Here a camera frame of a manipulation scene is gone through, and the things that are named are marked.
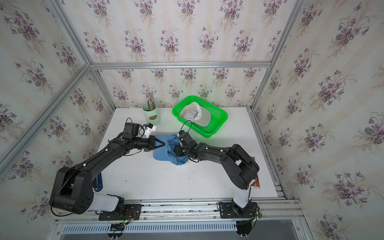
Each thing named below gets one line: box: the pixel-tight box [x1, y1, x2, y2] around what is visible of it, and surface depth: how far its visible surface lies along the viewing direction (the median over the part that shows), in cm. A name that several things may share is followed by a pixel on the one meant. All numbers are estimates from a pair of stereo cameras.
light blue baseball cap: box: [153, 133, 189, 166], surface depth 85 cm
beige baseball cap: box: [179, 101, 211, 127], surface depth 116 cm
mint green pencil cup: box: [142, 102, 161, 126], surface depth 106 cm
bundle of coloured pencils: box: [147, 98, 155, 111], surface depth 103 cm
